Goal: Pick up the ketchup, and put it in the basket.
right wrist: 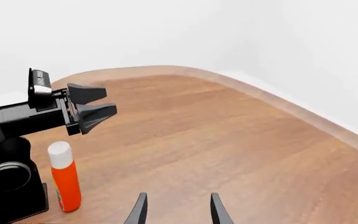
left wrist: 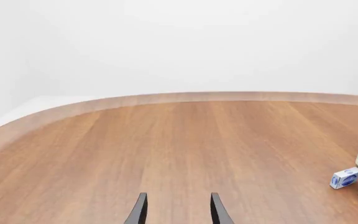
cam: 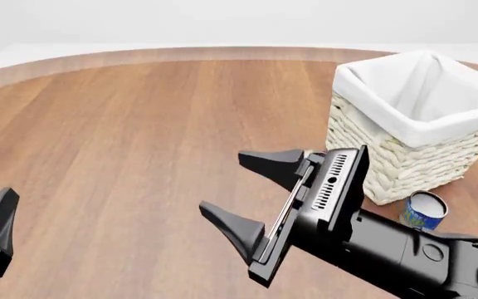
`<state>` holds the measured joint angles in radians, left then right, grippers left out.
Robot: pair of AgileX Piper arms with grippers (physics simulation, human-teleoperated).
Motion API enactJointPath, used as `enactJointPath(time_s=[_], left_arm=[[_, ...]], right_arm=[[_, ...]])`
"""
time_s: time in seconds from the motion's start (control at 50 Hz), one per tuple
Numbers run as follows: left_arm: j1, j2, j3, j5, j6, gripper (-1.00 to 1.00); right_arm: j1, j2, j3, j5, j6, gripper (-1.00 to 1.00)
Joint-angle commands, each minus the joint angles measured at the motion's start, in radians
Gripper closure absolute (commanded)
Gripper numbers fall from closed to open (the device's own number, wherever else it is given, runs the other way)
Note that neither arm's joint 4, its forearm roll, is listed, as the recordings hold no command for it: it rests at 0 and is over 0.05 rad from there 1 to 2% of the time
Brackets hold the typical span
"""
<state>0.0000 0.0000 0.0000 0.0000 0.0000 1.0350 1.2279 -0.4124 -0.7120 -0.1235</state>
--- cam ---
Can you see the cream woven basket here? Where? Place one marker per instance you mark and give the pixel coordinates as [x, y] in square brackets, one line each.
[413, 168]

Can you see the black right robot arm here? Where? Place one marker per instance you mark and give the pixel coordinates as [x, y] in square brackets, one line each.
[392, 246]

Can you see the white cloth basket liner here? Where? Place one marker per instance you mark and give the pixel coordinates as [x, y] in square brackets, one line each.
[392, 102]

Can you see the blue printed tin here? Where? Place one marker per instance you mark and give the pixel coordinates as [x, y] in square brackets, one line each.
[423, 211]

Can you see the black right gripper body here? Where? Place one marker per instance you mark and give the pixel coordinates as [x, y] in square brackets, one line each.
[281, 236]

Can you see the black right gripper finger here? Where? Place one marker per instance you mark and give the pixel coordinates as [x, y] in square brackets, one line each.
[235, 229]
[276, 166]

